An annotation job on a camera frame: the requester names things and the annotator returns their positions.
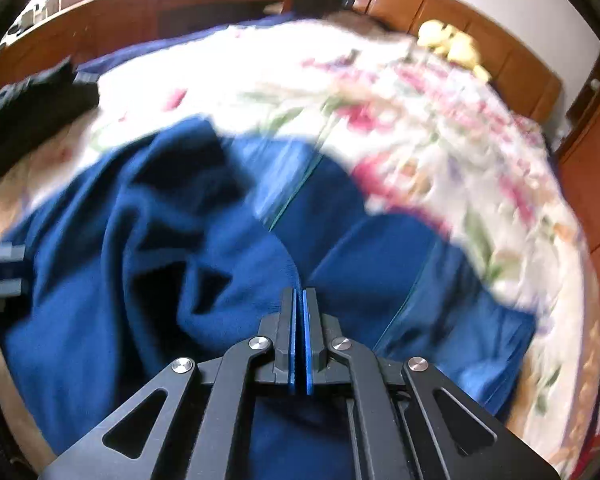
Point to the yellow plush toy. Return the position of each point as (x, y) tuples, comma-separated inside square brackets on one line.
[(460, 47)]

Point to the wooden headboard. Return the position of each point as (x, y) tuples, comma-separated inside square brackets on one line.
[(522, 67)]

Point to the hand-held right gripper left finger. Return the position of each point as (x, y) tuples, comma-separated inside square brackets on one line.
[(292, 345)]

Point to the black garment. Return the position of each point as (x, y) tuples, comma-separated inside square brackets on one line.
[(20, 110)]

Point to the wooden wardrobe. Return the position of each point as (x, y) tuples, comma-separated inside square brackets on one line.
[(595, 185)]

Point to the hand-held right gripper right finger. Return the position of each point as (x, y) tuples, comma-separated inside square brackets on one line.
[(309, 345)]

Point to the blue garment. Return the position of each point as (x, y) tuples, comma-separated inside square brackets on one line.
[(155, 260)]

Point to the floral blanket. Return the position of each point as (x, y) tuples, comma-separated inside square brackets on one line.
[(430, 135)]

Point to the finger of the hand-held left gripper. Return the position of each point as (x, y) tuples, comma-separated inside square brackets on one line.
[(5, 252), (2, 287)]

